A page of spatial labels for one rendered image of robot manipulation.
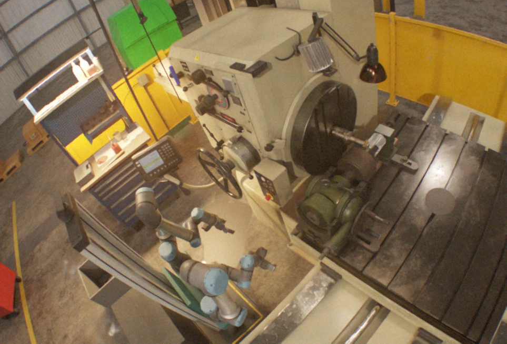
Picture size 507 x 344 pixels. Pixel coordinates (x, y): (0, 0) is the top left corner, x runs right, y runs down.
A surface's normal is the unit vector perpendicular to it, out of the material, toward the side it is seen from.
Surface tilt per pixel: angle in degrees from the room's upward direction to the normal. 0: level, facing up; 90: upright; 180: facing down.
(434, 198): 0
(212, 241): 0
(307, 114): 36
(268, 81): 90
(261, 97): 90
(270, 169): 0
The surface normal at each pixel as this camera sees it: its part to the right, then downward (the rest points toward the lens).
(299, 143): -0.74, 0.29
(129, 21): 0.64, 0.31
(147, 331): -0.26, -0.69
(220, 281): 0.85, 0.00
